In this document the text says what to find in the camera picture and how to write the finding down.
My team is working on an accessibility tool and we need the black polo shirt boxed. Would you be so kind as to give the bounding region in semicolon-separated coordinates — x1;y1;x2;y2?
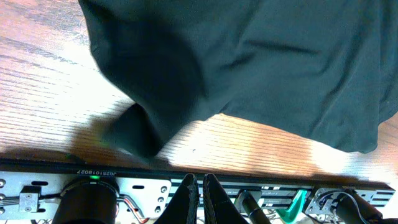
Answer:
80;0;397;158

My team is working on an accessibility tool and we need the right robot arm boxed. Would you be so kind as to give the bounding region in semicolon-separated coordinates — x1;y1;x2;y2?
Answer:
332;192;397;224

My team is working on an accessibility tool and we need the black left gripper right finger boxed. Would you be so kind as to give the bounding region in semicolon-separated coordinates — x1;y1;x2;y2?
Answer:
203;174;248;224

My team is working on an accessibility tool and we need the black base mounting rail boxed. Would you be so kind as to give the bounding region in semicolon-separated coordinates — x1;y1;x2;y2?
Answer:
1;159;395;223

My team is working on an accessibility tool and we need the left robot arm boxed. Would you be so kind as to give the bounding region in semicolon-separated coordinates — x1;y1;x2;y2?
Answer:
52;174;248;224

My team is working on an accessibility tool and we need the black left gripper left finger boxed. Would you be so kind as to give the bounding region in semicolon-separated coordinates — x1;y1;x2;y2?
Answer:
155;174;200;224

